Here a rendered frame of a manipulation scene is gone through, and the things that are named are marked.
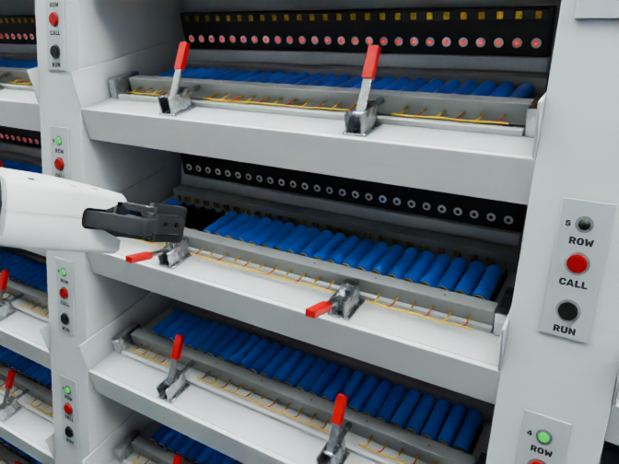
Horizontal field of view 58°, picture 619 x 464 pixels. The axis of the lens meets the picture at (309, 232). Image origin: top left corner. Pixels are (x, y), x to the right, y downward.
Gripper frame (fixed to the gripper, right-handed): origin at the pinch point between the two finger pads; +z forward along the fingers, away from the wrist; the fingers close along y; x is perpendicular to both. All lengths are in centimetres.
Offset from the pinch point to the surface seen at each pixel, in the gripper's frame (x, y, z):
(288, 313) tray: -9.3, 6.0, 19.5
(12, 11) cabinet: 31, -78, 31
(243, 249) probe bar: -3.7, -4.4, 22.8
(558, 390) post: -8.8, 35.4, 19.2
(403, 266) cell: -1.7, 15.9, 27.5
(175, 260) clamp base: -7.1, -13.4, 20.4
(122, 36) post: 22.9, -30.4, 20.1
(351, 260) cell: -2.3, 9.5, 26.3
